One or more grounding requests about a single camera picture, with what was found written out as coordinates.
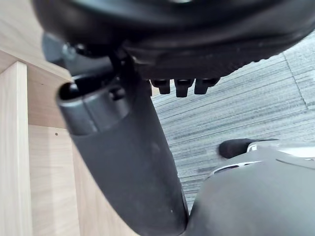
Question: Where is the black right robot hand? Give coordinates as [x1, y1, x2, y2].
[31, 0, 315, 236]

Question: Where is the dark robot foot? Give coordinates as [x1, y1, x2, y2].
[218, 138, 280, 158]

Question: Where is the silver robot leg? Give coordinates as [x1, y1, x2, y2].
[188, 143, 315, 236]

